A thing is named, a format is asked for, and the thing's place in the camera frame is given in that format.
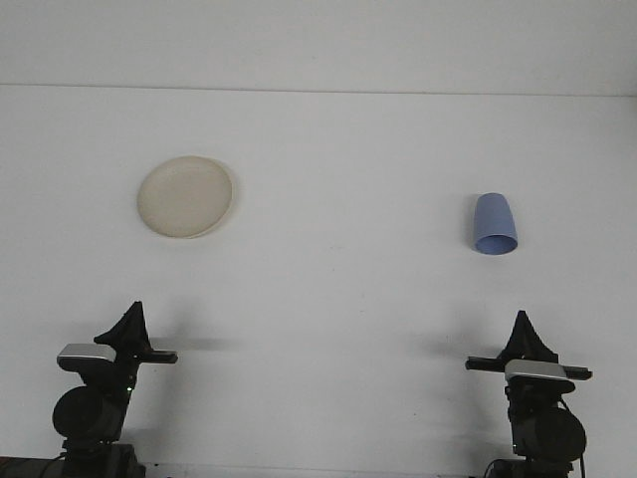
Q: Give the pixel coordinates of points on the pale blue cup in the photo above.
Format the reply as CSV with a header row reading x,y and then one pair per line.
x,y
492,219

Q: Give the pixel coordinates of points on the pale round plate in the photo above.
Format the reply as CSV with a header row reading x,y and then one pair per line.
x,y
184,196

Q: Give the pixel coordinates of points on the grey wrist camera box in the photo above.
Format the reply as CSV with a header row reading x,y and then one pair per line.
x,y
537,371
84,353

